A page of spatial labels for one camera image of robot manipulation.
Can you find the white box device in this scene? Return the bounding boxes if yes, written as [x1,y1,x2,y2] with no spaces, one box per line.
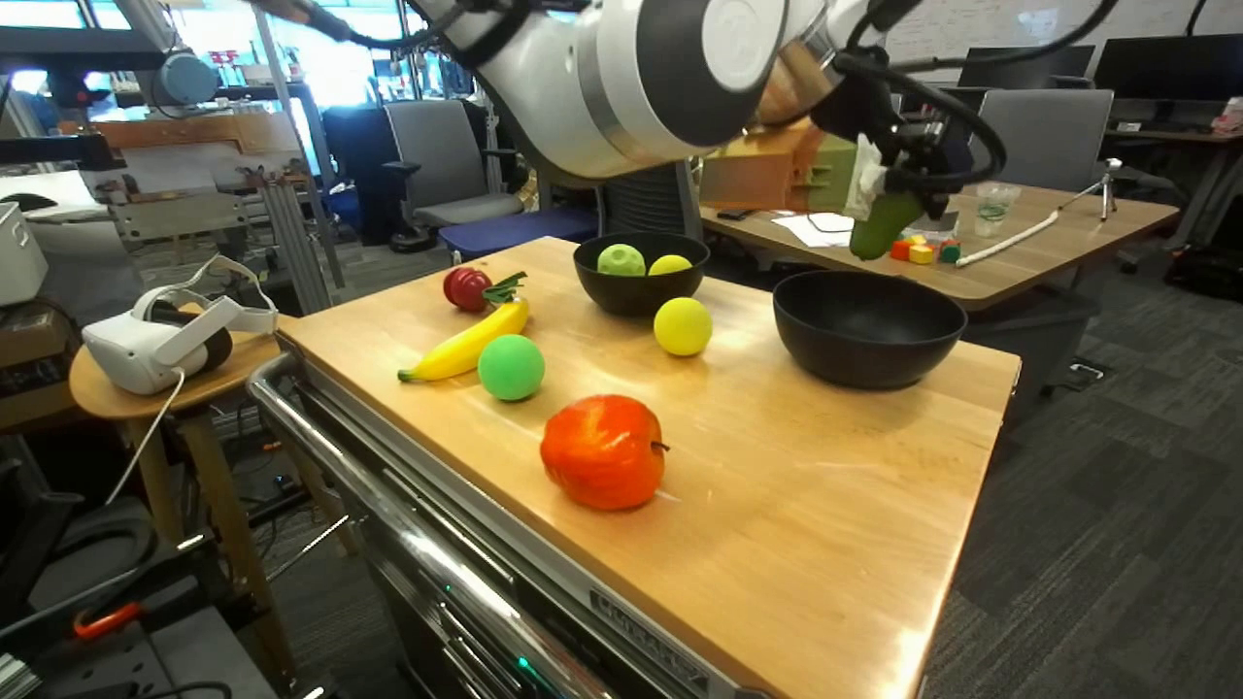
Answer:
[0,197,55,309]

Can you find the white headset cable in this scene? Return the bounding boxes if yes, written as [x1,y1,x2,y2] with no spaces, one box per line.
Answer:
[96,365,196,513]

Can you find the green toy ball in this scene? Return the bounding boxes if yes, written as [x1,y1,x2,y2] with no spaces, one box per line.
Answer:
[476,331,550,409]

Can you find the grey office chair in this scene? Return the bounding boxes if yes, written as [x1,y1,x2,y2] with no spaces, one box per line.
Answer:
[975,84,1118,197]
[381,97,601,265]

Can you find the clear plastic container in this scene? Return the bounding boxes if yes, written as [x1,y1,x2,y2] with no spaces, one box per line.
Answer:
[966,177,1029,241]

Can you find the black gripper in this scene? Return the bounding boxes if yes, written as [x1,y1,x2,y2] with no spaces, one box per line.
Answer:
[829,73,1001,197]

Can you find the round wooden stool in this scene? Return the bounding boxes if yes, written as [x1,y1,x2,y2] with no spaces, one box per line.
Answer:
[67,326,305,682]

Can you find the white VR headset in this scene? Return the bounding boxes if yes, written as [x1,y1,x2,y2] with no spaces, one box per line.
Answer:
[80,278,283,399]

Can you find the wooden office desk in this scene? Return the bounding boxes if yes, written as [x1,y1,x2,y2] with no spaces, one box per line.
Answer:
[697,177,1185,392]

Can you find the white cart cabinet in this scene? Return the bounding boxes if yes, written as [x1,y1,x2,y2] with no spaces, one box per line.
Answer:
[248,373,781,699]

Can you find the red toy radish green leaves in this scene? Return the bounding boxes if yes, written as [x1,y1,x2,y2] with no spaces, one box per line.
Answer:
[439,265,534,319]

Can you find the yellow toy banana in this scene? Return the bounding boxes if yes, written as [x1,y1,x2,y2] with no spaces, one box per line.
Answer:
[392,295,538,388]

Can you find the white stick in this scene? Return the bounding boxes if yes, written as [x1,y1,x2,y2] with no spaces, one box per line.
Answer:
[953,207,1108,271]

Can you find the black clamp orange handle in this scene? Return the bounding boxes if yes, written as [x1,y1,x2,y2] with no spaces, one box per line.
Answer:
[69,598,148,649]

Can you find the black computer monitor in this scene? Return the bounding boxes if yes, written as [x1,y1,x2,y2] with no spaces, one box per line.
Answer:
[955,43,1100,92]
[1092,30,1243,108]

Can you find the light green dimpled ball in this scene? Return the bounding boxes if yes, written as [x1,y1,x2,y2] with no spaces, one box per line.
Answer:
[596,241,649,278]

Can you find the black bowl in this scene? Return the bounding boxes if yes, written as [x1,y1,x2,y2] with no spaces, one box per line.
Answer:
[570,228,714,324]
[768,269,970,396]

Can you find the metal cart handle rail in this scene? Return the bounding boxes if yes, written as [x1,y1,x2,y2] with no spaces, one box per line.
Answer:
[247,355,613,699]

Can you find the white paper sheet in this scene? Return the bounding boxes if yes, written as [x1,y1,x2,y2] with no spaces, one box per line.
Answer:
[772,211,863,253]

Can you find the red toy bell pepper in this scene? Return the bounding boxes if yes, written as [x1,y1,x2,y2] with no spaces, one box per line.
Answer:
[538,392,673,517]

